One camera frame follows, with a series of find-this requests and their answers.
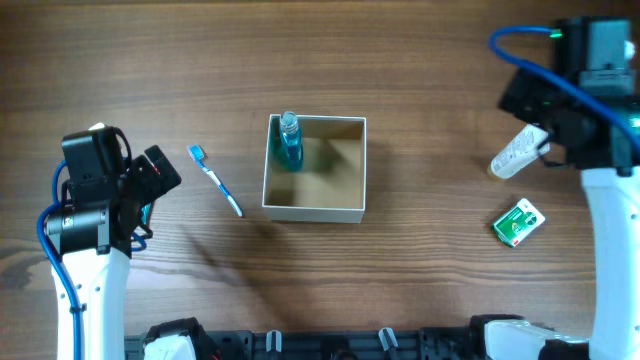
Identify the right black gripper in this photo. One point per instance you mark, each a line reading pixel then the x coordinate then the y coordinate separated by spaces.
pixel 523 101

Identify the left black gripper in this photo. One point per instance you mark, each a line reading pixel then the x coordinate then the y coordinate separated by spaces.
pixel 151 172

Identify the blue white toothbrush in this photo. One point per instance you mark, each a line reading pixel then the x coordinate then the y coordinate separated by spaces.
pixel 198 155

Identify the white lotion tube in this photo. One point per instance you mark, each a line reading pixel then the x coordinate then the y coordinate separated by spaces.
pixel 522 150

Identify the green white small box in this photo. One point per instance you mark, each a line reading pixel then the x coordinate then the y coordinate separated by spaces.
pixel 519 222

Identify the blue mouthwash bottle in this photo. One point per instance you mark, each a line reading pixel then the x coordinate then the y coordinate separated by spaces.
pixel 290 137

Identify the red white toothpaste tube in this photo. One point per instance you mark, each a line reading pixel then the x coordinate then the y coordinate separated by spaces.
pixel 146 213

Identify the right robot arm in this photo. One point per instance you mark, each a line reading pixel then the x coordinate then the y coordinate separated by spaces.
pixel 574 81

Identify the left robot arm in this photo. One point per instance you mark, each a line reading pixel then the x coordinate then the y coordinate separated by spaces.
pixel 90 231

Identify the white square cardboard box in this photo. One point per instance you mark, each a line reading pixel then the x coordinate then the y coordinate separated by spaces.
pixel 331 186

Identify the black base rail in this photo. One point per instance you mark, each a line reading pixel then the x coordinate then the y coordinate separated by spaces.
pixel 425 343

